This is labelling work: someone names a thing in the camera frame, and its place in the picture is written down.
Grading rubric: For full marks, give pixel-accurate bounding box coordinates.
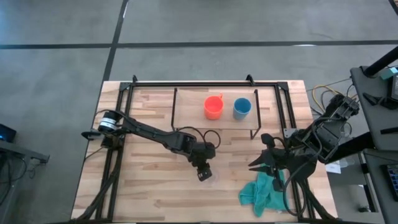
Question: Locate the white paper sheet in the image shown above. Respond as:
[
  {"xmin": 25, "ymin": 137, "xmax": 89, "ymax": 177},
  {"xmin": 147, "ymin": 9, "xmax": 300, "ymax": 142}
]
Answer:
[{"xmin": 325, "ymin": 162, "xmax": 343, "ymax": 175}]

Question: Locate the orange plastic cup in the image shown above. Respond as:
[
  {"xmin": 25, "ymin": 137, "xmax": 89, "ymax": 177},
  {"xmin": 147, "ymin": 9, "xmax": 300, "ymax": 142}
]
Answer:
[{"xmin": 203, "ymin": 93, "xmax": 225, "ymax": 121}]

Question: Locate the black aluminium table frame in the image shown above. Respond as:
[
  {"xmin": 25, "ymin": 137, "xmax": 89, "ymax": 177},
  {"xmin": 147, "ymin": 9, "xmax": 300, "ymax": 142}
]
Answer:
[{"xmin": 72, "ymin": 74, "xmax": 338, "ymax": 223}]

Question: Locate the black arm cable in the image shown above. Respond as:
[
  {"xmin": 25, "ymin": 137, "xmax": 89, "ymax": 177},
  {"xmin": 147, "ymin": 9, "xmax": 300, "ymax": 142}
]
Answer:
[
  {"xmin": 281, "ymin": 157, "xmax": 315, "ymax": 218},
  {"xmin": 178, "ymin": 125, "xmax": 222, "ymax": 151}
]

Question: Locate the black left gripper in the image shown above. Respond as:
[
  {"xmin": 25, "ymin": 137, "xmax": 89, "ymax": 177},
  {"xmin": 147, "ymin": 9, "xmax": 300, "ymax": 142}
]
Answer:
[{"xmin": 187, "ymin": 140, "xmax": 217, "ymax": 182}]

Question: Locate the teal cloth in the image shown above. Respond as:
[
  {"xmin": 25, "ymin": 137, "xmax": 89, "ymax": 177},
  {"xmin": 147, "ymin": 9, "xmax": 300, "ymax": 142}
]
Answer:
[{"xmin": 238, "ymin": 162, "xmax": 290, "ymax": 218}]

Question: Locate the clear glass mug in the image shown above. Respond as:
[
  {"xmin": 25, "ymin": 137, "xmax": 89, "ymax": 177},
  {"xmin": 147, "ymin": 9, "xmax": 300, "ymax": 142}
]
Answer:
[{"xmin": 202, "ymin": 169, "xmax": 221, "ymax": 188}]

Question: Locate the teal small box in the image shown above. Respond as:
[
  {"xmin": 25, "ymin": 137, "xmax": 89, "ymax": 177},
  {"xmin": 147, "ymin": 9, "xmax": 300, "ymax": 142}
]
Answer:
[{"xmin": 380, "ymin": 66, "xmax": 398, "ymax": 81}]

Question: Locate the black diagonal pole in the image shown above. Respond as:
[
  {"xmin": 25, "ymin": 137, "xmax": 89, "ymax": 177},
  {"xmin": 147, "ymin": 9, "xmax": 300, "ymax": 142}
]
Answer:
[{"xmin": 363, "ymin": 45, "xmax": 398, "ymax": 78}]

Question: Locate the black device with blue light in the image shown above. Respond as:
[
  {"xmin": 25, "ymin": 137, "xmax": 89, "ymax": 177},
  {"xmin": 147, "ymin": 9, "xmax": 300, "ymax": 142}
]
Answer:
[{"xmin": 0, "ymin": 123, "xmax": 17, "ymax": 144}]

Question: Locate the dark desk with cables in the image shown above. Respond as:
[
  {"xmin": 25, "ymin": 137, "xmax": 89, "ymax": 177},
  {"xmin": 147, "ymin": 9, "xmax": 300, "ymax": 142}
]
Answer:
[{"xmin": 0, "ymin": 136, "xmax": 51, "ymax": 224}]

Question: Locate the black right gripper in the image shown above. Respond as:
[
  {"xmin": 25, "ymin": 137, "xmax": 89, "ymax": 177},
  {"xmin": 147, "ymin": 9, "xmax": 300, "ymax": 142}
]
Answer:
[{"xmin": 248, "ymin": 133, "xmax": 318, "ymax": 192}]

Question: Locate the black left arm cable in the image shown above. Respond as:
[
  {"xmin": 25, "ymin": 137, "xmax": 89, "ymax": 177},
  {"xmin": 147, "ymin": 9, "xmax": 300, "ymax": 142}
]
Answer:
[{"xmin": 178, "ymin": 125, "xmax": 222, "ymax": 151}]

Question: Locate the yellow cable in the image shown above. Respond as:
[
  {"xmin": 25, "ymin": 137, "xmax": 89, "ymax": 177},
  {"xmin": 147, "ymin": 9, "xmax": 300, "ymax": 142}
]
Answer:
[{"xmin": 312, "ymin": 84, "xmax": 341, "ymax": 109}]

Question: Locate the blue plastic cup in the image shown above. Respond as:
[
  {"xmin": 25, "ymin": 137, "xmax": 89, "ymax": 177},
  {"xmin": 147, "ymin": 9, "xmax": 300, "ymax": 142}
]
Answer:
[{"xmin": 233, "ymin": 97, "xmax": 253, "ymax": 121}]

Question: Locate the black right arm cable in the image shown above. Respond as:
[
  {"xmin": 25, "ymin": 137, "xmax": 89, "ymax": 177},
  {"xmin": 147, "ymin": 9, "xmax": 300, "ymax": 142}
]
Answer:
[{"xmin": 281, "ymin": 157, "xmax": 315, "ymax": 218}]

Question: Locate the grey side table with keyboard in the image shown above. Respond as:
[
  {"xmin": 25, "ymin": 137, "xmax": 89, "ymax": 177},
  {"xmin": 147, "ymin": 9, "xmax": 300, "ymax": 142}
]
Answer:
[{"xmin": 357, "ymin": 148, "xmax": 398, "ymax": 224}]

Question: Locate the wooden shelf with black legs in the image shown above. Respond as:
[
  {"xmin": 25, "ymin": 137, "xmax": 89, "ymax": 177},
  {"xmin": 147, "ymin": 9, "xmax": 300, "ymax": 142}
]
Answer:
[{"xmin": 170, "ymin": 86, "xmax": 262, "ymax": 141}]

